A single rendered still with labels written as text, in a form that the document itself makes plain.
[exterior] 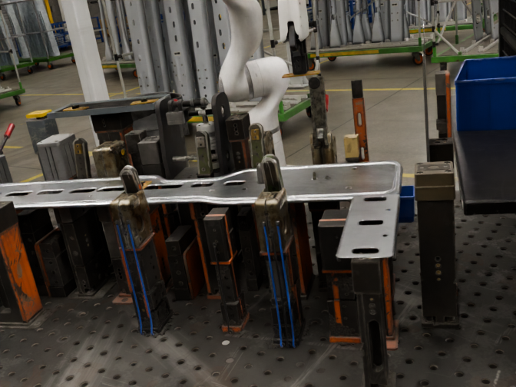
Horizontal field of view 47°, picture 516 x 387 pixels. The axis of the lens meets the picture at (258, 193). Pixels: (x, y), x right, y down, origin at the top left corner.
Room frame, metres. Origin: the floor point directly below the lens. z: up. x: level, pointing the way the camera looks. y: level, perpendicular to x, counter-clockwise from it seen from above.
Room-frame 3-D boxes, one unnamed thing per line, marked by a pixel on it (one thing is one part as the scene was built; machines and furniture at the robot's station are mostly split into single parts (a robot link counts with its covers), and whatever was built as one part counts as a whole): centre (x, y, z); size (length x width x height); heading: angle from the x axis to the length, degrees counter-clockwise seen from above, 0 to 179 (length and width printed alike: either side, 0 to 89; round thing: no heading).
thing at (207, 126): (1.64, 0.15, 0.94); 0.18 x 0.13 x 0.49; 72
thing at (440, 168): (1.13, -0.36, 0.88); 0.08 x 0.08 x 0.36; 72
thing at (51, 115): (1.87, 0.42, 1.16); 0.37 x 0.14 x 0.02; 72
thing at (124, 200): (1.29, 0.30, 0.87); 0.12 x 0.09 x 0.35; 162
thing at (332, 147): (1.49, -0.19, 0.88); 0.07 x 0.06 x 0.35; 162
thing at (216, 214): (1.23, 0.10, 0.84); 0.11 x 0.08 x 0.29; 162
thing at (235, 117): (1.62, 0.02, 0.91); 0.07 x 0.05 x 0.42; 162
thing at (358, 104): (1.45, -0.28, 0.95); 0.03 x 0.01 x 0.50; 72
